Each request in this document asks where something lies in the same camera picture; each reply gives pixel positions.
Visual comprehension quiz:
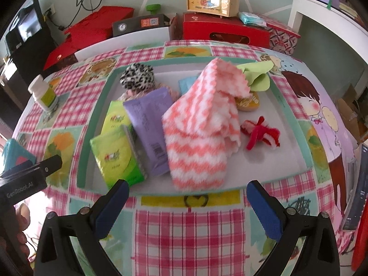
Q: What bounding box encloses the white chair back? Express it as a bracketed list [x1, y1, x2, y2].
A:
[74, 26, 170, 61]

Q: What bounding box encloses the person's left hand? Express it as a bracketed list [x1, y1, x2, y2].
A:
[13, 203, 36, 250]

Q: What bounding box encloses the red pink pipe cleaner bundle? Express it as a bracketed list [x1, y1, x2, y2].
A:
[240, 116, 281, 151]

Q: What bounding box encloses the checked printed tablecloth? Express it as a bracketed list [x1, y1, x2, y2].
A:
[11, 40, 363, 276]

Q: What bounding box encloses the green cloth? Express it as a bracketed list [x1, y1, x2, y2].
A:
[236, 60, 275, 92]

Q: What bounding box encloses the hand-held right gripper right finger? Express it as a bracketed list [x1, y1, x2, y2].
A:
[246, 180, 341, 276]

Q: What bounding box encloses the red patterned box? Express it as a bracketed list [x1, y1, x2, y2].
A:
[260, 16, 302, 56]

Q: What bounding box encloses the blue wipes pack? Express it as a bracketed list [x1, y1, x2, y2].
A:
[238, 11, 268, 28]

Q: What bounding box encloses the leopard print scrunchie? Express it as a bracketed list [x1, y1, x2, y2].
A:
[119, 64, 156, 94]

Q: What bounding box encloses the brown cardboard box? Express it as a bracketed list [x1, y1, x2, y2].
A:
[336, 83, 367, 144]

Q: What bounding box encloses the white desk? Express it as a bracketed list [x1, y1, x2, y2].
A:
[287, 0, 368, 66]

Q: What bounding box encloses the white pill bottle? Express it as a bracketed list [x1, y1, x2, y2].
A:
[28, 75, 59, 112]

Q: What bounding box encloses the purple wipes pack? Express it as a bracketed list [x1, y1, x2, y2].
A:
[123, 88, 174, 177]

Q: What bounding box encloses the teal packet with red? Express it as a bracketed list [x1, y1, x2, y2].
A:
[2, 138, 38, 170]

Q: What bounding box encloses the green tissue pack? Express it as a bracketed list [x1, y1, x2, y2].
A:
[90, 125, 148, 190]
[102, 101, 134, 138]

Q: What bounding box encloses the small black monitor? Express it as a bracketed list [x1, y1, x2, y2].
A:
[5, 0, 45, 54]

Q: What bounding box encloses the black labelled box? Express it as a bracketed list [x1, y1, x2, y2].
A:
[112, 13, 170, 37]

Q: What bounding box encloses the pink striped fluffy towel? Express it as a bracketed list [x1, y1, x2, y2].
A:
[162, 57, 252, 192]

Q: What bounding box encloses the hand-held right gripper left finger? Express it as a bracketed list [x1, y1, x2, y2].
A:
[34, 179, 130, 276]

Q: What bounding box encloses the teal shallow box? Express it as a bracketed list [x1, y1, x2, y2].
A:
[76, 55, 312, 197]

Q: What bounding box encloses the red flat gift box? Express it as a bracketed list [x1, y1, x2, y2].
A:
[43, 6, 135, 71]

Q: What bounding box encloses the red carton with slot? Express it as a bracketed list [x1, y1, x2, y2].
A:
[182, 13, 271, 48]

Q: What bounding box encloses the black cabinet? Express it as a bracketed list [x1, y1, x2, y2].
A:
[0, 29, 59, 121]

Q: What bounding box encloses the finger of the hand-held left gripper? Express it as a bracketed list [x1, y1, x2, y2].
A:
[34, 155, 63, 179]

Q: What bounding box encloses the blue face mask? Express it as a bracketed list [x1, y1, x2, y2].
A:
[178, 76, 199, 95]

